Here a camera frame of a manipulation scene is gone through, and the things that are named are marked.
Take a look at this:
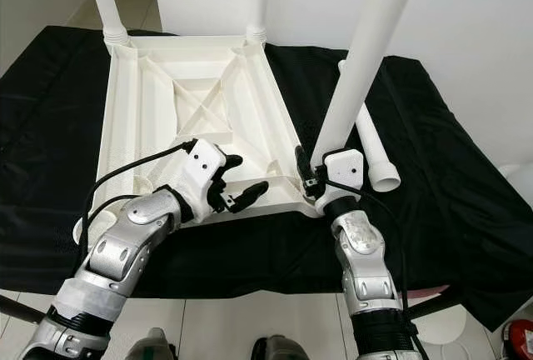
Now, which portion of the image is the white plastic table top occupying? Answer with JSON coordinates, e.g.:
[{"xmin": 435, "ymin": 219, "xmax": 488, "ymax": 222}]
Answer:
[{"xmin": 72, "ymin": 33, "xmax": 317, "ymax": 248}]

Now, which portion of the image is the grey right robot leg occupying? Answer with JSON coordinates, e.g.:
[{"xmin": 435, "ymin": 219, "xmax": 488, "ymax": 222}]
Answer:
[{"xmin": 254, "ymin": 337, "xmax": 309, "ymax": 360}]

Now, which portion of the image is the grey robot leg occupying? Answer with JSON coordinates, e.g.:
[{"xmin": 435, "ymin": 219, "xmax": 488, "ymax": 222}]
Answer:
[
  {"xmin": 254, "ymin": 337, "xmax": 309, "ymax": 360},
  {"xmin": 137, "ymin": 327, "xmax": 184, "ymax": 360}
]

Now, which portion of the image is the grey left robot leg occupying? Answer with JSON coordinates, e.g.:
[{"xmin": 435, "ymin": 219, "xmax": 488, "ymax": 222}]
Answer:
[{"xmin": 137, "ymin": 327, "xmax": 184, "ymax": 360}]

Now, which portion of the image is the black table cloth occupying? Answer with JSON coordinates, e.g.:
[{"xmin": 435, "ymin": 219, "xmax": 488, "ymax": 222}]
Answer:
[{"xmin": 0, "ymin": 25, "xmax": 521, "ymax": 332}]

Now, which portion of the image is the white round base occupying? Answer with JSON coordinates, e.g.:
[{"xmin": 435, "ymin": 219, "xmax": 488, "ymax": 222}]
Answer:
[{"xmin": 412, "ymin": 303, "xmax": 480, "ymax": 357}]

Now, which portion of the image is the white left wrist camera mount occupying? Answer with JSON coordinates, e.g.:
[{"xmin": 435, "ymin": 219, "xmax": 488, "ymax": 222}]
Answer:
[{"xmin": 175, "ymin": 137, "xmax": 230, "ymax": 226}]

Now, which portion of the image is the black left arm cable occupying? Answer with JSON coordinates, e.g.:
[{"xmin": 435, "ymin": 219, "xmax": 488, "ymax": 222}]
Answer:
[{"xmin": 79, "ymin": 139, "xmax": 199, "ymax": 248}]

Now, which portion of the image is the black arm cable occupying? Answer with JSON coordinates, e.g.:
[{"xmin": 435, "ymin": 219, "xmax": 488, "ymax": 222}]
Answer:
[
  {"xmin": 325, "ymin": 178, "xmax": 409, "ymax": 311},
  {"xmin": 79, "ymin": 139, "xmax": 199, "ymax": 248}
]

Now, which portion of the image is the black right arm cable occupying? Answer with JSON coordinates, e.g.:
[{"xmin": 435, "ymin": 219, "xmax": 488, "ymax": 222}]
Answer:
[{"xmin": 325, "ymin": 178, "xmax": 409, "ymax": 311}]

